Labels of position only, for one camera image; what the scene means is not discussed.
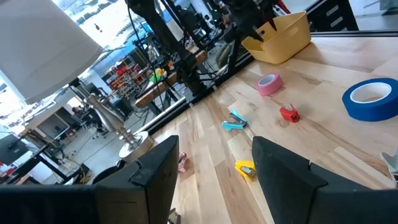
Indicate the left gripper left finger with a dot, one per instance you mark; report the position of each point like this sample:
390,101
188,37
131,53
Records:
149,193

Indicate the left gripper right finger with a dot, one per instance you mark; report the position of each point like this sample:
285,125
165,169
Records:
295,193

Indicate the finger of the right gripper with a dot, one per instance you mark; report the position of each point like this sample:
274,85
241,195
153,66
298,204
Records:
250,32
270,21

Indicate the teal mini stapler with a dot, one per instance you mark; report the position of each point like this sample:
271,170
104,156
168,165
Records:
231,126

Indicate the blue masking tape roll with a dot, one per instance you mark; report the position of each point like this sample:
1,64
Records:
367,112

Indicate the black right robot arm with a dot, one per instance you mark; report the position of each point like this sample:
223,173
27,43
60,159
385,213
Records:
161,37

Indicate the yellow mini stapler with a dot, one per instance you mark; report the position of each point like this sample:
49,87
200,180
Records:
241,165

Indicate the yellow plastic bin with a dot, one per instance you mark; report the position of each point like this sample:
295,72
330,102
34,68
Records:
286,46

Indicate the black drawer cabinet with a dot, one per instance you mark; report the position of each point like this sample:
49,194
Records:
320,18

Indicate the pink round block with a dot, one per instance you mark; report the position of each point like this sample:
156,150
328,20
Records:
273,88

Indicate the wooden workbench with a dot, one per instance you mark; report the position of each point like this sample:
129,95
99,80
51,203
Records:
149,96

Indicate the person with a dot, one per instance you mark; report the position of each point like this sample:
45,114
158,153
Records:
77,110

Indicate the shelf with colourful bins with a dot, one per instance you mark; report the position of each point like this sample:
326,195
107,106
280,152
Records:
124,81

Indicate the black computer monitor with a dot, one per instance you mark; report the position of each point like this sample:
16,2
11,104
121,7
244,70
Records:
12,149

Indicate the silver lamp white shade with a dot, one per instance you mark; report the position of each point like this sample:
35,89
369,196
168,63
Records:
40,46

